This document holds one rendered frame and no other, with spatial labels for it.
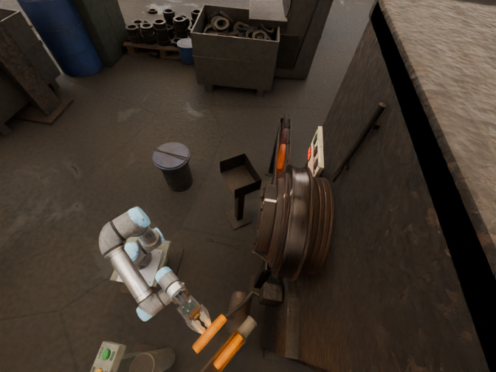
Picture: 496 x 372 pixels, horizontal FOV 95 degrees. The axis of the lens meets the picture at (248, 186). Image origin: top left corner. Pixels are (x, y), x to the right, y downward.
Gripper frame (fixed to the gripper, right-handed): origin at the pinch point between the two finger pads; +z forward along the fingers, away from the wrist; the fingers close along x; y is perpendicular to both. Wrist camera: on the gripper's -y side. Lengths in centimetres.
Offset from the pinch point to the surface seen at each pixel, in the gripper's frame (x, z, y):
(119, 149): 40, -225, -36
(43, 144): -15, -285, -20
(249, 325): 13.9, 4.4, -25.0
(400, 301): 29, 40, 56
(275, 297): 30.1, 7.8, -15.1
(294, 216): 43, 9, 39
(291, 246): 36.3, 12.0, 32.0
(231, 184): 69, -66, -17
